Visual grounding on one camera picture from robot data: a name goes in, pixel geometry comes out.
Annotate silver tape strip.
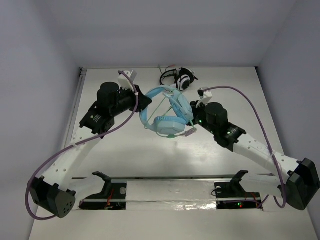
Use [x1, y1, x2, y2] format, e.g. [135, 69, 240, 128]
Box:
[125, 180, 217, 211]

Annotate light blue headphones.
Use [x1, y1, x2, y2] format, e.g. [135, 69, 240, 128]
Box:
[139, 85, 197, 139]

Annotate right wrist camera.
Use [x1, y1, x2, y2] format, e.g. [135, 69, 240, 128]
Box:
[196, 87, 213, 108]

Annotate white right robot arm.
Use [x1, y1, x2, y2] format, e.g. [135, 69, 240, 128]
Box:
[190, 101, 320, 211]

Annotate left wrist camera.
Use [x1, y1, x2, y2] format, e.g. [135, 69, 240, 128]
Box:
[117, 69, 137, 91]

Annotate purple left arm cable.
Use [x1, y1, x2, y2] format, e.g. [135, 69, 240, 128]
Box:
[25, 70, 140, 221]

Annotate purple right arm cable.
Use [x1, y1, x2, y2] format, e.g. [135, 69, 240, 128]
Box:
[202, 85, 287, 209]

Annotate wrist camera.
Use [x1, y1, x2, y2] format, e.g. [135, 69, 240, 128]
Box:
[117, 69, 137, 91]
[196, 87, 213, 108]

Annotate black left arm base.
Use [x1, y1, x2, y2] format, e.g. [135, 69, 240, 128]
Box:
[79, 171, 127, 211]

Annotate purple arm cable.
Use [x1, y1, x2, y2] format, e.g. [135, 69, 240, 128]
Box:
[202, 85, 287, 209]
[25, 70, 140, 221]

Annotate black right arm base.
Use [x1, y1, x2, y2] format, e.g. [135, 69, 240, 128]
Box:
[211, 170, 263, 210]

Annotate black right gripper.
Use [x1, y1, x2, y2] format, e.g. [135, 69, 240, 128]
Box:
[178, 100, 218, 135]

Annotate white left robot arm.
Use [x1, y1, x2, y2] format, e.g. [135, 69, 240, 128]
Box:
[24, 82, 152, 221]

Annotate black and white headphones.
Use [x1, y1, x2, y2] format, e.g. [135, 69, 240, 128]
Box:
[159, 65, 199, 91]

